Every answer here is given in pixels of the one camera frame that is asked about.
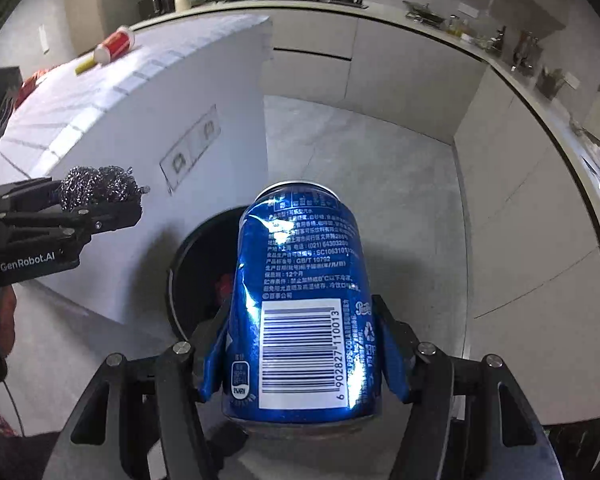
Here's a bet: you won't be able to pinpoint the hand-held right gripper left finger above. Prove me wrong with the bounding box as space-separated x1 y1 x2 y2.
70 295 238 480

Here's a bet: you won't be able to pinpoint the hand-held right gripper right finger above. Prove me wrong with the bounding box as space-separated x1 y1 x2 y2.
370 294 551 480

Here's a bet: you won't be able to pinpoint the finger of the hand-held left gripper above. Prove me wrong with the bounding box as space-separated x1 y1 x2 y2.
0 199 144 250
0 176 65 211

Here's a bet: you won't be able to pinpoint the steel wool scourer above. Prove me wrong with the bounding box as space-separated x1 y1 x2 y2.
60 165 148 211

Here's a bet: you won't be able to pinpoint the red plastic bag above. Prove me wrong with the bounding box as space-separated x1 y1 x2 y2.
214 272 236 303

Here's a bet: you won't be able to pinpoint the black round bin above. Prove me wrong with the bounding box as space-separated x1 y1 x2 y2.
167 204 256 343

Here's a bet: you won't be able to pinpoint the blue drink can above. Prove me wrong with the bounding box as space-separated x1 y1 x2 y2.
221 180 385 426

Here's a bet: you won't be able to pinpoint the person's left hand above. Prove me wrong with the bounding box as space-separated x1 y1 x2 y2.
0 287 18 358

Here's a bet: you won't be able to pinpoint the red printed box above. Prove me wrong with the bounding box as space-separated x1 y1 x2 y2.
17 67 56 106

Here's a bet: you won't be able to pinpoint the red paper cup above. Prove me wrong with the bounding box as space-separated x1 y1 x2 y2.
94 26 137 65

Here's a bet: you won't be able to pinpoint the person's dark patterned clothing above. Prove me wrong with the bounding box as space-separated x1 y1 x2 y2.
0 395 56 480

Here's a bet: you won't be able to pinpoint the dark utensil holder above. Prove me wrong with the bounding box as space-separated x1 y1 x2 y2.
537 67 566 98

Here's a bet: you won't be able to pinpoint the metal kitchen utensils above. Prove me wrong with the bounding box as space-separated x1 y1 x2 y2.
512 30 538 73

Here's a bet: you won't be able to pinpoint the metal dish rack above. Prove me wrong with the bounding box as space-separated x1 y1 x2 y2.
405 0 443 23

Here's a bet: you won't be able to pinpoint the thin black cable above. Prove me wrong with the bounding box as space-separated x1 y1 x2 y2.
7 355 27 436

